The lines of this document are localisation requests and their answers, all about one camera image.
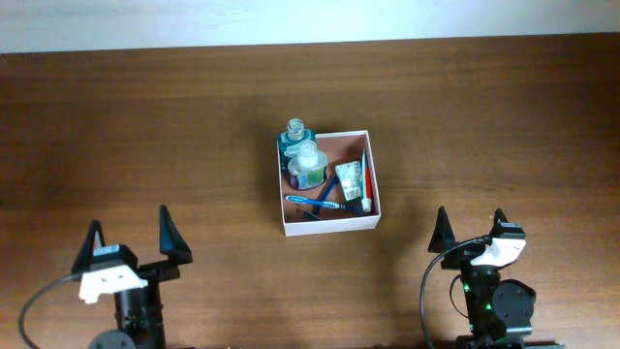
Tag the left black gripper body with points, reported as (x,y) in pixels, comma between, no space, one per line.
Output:
(160,272)

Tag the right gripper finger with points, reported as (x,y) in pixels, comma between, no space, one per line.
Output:
(499,217)
(443,236)

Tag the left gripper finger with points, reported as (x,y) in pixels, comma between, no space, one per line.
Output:
(171,242)
(94,239)

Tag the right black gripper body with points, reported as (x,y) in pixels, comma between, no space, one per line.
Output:
(462,256)

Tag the toothpaste tube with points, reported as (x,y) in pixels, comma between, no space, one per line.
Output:
(366,200)

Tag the green Dettol soap bar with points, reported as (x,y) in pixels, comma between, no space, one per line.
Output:
(349,175)

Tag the blue white toothbrush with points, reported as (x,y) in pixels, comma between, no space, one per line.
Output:
(326,204)

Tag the blue disposable razor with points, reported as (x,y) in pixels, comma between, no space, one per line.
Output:
(313,214)

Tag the clear pump soap bottle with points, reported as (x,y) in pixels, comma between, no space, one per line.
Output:
(307,165)

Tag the blue mouthwash bottle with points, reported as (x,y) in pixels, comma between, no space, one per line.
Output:
(295,133)

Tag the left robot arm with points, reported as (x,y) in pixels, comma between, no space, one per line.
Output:
(138,315)

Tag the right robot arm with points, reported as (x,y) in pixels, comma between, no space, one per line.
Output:
(499,310)

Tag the white cardboard box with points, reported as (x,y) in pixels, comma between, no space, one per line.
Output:
(339,147)

